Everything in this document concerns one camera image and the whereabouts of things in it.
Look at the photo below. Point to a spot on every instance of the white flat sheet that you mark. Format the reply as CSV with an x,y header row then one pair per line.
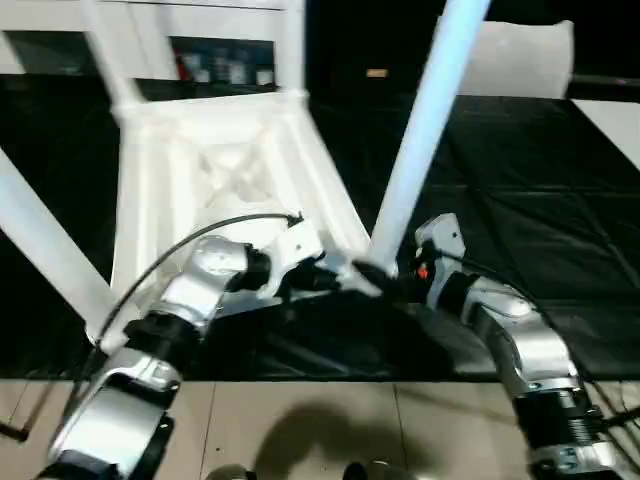
x,y
612,130

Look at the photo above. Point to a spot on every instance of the white cabinet with glass doors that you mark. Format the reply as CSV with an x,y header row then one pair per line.
x,y
60,30

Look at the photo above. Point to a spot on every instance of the black metal stand leg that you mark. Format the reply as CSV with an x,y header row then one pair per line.
x,y
14,432

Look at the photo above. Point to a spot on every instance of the white plastic table leg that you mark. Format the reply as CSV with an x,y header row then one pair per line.
x,y
45,240
110,55
430,120
290,50

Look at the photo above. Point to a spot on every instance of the white flat panel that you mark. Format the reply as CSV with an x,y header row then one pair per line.
x,y
525,60

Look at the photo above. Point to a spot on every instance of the black work mat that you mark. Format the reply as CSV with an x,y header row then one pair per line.
x,y
540,220

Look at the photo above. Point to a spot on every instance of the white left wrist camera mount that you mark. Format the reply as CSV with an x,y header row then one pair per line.
x,y
298,245

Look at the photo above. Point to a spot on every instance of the white plastic table top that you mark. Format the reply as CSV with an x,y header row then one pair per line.
x,y
230,170

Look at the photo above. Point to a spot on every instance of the small yellow label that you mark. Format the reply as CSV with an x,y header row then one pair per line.
x,y
377,73

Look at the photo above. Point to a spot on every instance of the black robot right foot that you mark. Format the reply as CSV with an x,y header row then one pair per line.
x,y
365,472

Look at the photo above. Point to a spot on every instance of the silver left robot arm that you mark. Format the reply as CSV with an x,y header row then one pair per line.
x,y
190,300

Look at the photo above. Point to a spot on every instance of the black robot foot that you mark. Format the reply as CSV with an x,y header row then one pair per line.
x,y
228,473
365,472

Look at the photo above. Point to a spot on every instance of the black robot left foot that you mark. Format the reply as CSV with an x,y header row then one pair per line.
x,y
228,473

